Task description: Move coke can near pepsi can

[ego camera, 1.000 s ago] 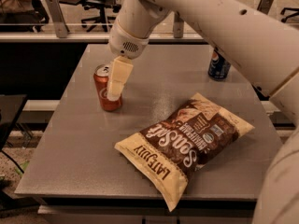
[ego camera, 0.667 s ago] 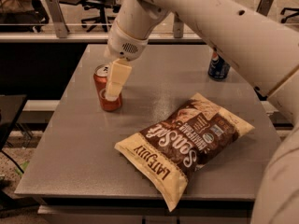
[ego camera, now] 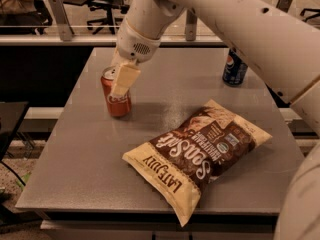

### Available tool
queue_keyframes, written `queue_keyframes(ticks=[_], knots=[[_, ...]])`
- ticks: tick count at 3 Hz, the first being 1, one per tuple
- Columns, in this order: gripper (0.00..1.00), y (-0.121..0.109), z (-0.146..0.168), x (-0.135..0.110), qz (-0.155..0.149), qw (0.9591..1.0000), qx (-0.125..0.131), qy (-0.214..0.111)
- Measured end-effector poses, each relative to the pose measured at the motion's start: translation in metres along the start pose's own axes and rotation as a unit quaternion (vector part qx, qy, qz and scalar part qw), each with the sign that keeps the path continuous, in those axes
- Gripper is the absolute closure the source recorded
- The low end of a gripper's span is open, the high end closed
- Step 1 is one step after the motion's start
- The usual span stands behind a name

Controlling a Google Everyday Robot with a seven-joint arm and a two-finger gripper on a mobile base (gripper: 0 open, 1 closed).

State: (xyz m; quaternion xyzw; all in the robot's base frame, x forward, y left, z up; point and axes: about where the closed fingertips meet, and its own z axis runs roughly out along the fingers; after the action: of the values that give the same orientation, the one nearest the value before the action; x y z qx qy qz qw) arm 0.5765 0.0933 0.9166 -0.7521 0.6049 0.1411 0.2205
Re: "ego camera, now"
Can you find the black office chair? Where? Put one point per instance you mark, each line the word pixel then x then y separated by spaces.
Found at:
pixel 108 6

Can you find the blue pepsi can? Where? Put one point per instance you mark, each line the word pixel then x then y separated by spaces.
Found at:
pixel 235 70

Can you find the metal railing bracket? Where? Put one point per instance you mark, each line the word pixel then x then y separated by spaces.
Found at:
pixel 64 29
pixel 284 5
pixel 191 26

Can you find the glass railing panel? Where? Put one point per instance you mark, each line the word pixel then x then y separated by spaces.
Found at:
pixel 93 16

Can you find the right metal railing bracket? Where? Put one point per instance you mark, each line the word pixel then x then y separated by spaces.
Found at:
pixel 284 5

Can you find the middle metal railing bracket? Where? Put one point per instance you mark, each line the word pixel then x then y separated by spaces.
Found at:
pixel 191 26

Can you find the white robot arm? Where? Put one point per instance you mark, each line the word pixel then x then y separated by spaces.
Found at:
pixel 282 50

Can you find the brown sea salt chips bag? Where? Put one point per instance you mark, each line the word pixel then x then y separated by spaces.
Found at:
pixel 181 163

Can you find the person in beige clothes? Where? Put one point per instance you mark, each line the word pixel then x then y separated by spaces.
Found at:
pixel 20 7

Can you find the black side table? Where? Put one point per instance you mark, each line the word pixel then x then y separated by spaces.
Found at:
pixel 11 117

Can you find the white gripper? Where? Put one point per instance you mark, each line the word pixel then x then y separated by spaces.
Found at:
pixel 133 43

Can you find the red coke can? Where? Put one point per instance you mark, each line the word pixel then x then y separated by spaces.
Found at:
pixel 117 106

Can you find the left metal railing bracket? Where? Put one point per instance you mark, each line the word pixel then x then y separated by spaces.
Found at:
pixel 64 29

